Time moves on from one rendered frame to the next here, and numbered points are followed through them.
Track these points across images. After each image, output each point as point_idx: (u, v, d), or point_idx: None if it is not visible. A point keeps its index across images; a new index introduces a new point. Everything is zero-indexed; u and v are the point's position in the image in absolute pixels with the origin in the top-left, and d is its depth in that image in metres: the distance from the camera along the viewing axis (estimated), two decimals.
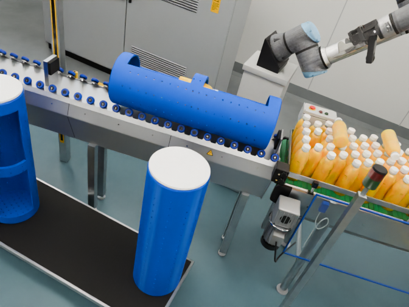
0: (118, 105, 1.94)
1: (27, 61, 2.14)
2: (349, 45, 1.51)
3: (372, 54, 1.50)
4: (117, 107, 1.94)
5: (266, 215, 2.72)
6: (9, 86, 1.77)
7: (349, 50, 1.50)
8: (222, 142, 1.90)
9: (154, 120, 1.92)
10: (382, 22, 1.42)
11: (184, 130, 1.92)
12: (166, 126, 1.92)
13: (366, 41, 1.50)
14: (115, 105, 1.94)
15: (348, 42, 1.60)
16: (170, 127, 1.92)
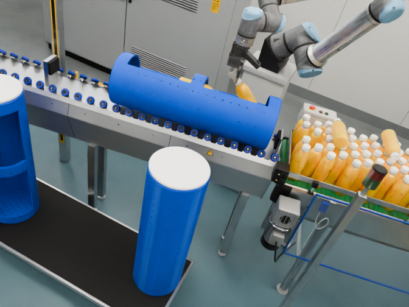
0: (118, 105, 1.94)
1: (27, 61, 2.14)
2: (235, 71, 1.80)
3: (254, 61, 1.75)
4: (117, 107, 1.94)
5: (266, 215, 2.72)
6: (9, 86, 1.77)
7: (238, 75, 1.79)
8: (223, 142, 1.90)
9: (154, 120, 1.92)
10: (238, 41, 1.69)
11: (184, 130, 1.92)
12: (166, 126, 1.92)
13: (242, 58, 1.76)
14: (115, 105, 1.94)
15: (234, 69, 1.86)
16: (170, 127, 1.92)
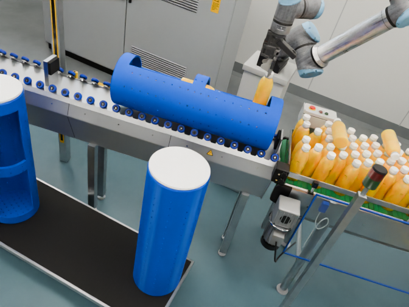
0: (119, 106, 1.94)
1: (27, 61, 2.14)
2: (269, 62, 1.67)
3: (290, 51, 1.63)
4: (117, 108, 1.94)
5: (266, 215, 2.72)
6: (9, 86, 1.77)
7: (272, 66, 1.67)
8: (221, 143, 1.90)
9: (154, 120, 1.92)
10: (274, 28, 1.57)
11: (183, 131, 1.92)
12: (165, 125, 1.92)
13: (277, 47, 1.63)
14: (117, 105, 1.94)
15: (266, 61, 1.73)
16: (169, 128, 1.92)
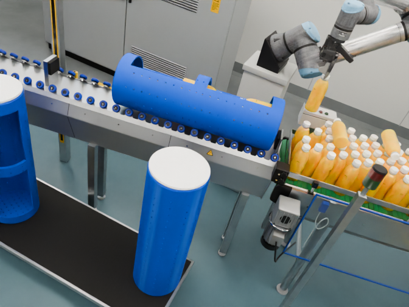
0: (119, 108, 1.94)
1: (27, 61, 2.14)
2: (327, 65, 1.78)
3: (348, 55, 1.73)
4: (117, 109, 1.94)
5: (266, 215, 2.72)
6: (9, 86, 1.77)
7: (330, 69, 1.77)
8: (220, 143, 1.90)
9: (154, 120, 1.92)
10: (335, 34, 1.68)
11: (181, 132, 1.92)
12: (165, 124, 1.92)
13: (336, 52, 1.74)
14: (117, 106, 1.94)
15: (322, 64, 1.84)
16: (167, 128, 1.92)
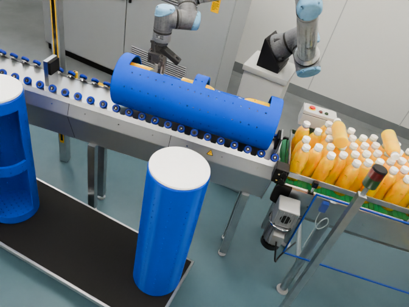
0: (119, 106, 1.94)
1: (27, 61, 2.14)
2: (156, 67, 1.83)
3: (173, 58, 1.78)
4: (117, 108, 1.94)
5: (266, 215, 2.72)
6: (9, 86, 1.77)
7: (159, 72, 1.82)
8: (221, 143, 1.90)
9: (154, 120, 1.92)
10: (154, 38, 1.72)
11: (183, 131, 1.92)
12: (165, 125, 1.92)
13: (161, 54, 1.79)
14: (117, 105, 1.94)
15: None
16: (169, 128, 1.92)
